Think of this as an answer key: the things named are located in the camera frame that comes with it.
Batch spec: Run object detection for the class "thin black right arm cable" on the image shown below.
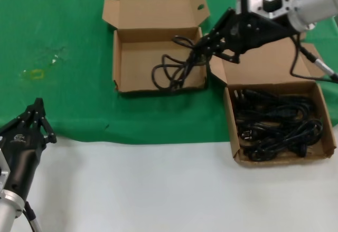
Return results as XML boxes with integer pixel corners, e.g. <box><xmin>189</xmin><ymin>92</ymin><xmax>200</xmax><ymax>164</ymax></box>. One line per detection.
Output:
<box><xmin>289</xmin><ymin>34</ymin><xmax>335</xmax><ymax>80</ymax></box>

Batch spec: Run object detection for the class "arm cable silver connector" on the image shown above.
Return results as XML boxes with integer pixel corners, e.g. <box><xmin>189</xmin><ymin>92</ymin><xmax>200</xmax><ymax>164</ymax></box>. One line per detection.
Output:
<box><xmin>300</xmin><ymin>44</ymin><xmax>338</xmax><ymax>82</ymax></box>
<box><xmin>23</xmin><ymin>201</ymin><xmax>42</xmax><ymax>232</ymax></box>

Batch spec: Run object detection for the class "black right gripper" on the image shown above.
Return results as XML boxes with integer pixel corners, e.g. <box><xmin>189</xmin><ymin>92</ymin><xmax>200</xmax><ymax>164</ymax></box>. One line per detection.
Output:
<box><xmin>188</xmin><ymin>7</ymin><xmax>299</xmax><ymax>65</ymax></box>

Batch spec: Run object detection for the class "cardboard box with round hole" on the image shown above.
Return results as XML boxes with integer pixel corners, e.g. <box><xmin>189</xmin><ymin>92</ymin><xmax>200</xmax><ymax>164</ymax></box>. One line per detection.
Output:
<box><xmin>208</xmin><ymin>31</ymin><xmax>338</xmax><ymax>168</ymax></box>

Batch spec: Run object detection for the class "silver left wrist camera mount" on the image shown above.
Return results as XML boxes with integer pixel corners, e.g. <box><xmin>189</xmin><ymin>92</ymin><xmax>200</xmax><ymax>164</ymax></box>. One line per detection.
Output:
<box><xmin>0</xmin><ymin>149</ymin><xmax>11</xmax><ymax>190</ymax></box>

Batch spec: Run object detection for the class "yellow tape square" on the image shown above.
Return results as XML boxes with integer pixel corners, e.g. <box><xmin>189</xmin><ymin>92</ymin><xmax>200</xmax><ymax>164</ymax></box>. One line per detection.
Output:
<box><xmin>30</xmin><ymin>69</ymin><xmax>44</xmax><ymax>81</ymax></box>

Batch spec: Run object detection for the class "left arm cable silver connector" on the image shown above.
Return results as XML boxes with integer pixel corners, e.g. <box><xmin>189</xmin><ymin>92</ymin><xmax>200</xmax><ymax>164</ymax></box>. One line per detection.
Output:
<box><xmin>23</xmin><ymin>201</ymin><xmax>42</xmax><ymax>232</ymax></box>

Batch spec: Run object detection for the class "black power cable with plug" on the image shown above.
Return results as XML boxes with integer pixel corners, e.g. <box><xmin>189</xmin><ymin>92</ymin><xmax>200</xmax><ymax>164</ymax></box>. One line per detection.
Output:
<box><xmin>152</xmin><ymin>35</ymin><xmax>210</xmax><ymax>92</ymax></box>

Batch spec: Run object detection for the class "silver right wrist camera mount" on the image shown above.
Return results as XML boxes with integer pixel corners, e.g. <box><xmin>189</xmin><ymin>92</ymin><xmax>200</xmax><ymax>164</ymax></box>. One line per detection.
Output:
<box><xmin>236</xmin><ymin>0</ymin><xmax>299</xmax><ymax>21</ymax></box>

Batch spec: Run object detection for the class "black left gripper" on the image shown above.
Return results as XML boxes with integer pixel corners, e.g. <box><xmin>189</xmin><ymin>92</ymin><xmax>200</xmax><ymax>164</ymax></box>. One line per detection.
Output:
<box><xmin>0</xmin><ymin>98</ymin><xmax>58</xmax><ymax>196</ymax></box>

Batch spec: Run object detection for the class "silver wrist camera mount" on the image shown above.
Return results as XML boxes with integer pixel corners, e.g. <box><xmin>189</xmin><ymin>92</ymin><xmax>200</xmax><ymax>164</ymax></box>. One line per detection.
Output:
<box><xmin>0</xmin><ymin>149</ymin><xmax>11</xmax><ymax>190</ymax></box>
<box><xmin>236</xmin><ymin>0</ymin><xmax>299</xmax><ymax>21</ymax></box>

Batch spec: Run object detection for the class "right arm cable silver connector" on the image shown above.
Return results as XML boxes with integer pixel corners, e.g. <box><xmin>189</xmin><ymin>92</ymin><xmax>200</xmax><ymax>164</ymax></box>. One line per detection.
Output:
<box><xmin>300</xmin><ymin>44</ymin><xmax>338</xmax><ymax>82</ymax></box>

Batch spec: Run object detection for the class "cardboard box with oval hole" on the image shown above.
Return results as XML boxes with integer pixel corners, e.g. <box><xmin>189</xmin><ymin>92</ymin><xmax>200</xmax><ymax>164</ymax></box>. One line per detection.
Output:
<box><xmin>101</xmin><ymin>0</ymin><xmax>211</xmax><ymax>94</ymax></box>

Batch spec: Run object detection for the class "green tablecloth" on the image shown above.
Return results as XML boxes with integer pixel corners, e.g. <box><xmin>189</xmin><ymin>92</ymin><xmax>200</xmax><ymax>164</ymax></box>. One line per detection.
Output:
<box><xmin>0</xmin><ymin>0</ymin><xmax>338</xmax><ymax>148</ymax></box>

